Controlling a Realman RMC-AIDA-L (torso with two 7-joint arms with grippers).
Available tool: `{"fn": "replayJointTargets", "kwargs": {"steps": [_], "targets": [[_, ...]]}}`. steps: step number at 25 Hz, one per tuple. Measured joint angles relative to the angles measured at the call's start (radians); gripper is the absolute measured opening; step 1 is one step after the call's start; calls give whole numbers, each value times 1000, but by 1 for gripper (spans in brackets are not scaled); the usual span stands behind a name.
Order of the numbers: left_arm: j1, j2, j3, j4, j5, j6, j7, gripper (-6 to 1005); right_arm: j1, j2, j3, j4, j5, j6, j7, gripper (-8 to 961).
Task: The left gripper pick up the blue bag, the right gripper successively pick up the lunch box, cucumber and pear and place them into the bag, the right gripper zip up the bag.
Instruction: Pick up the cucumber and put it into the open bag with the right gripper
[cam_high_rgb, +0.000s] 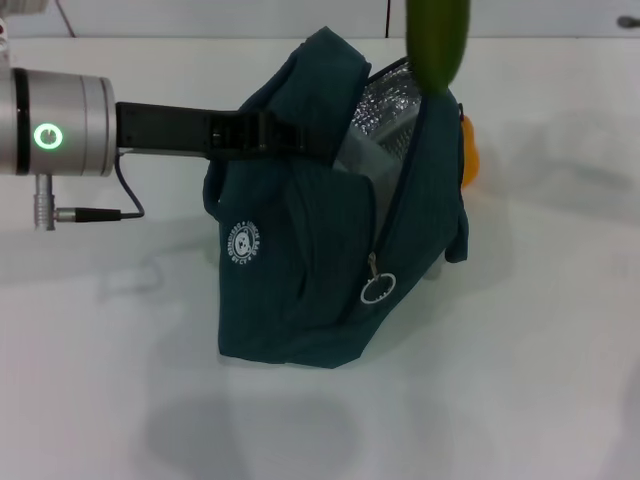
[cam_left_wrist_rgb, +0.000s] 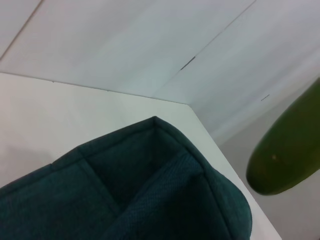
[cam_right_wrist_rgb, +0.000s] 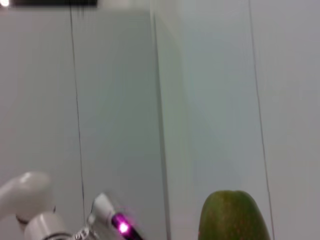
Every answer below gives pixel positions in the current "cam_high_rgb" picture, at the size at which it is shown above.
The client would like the green cucumber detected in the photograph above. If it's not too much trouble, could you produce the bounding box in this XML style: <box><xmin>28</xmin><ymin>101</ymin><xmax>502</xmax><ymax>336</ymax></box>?
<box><xmin>405</xmin><ymin>0</ymin><xmax>474</xmax><ymax>96</ymax></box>

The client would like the left wrist connector cable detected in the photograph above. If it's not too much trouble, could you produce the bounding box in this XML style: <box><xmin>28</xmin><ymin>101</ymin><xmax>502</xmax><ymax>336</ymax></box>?
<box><xmin>32</xmin><ymin>149</ymin><xmax>146</xmax><ymax>232</ymax></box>

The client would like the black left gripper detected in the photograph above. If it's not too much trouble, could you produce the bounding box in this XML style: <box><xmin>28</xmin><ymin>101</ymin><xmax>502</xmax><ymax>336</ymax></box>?
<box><xmin>114</xmin><ymin>101</ymin><xmax>334</xmax><ymax>164</ymax></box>

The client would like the dark teal lunch bag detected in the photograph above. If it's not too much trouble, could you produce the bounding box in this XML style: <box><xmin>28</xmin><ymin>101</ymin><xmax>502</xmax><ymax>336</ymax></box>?
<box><xmin>202</xmin><ymin>27</ymin><xmax>471</xmax><ymax>370</ymax></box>

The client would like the yellow orange pear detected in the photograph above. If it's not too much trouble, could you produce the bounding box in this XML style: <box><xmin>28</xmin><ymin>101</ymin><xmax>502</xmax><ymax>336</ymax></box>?
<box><xmin>459</xmin><ymin>114</ymin><xmax>482</xmax><ymax>189</ymax></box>

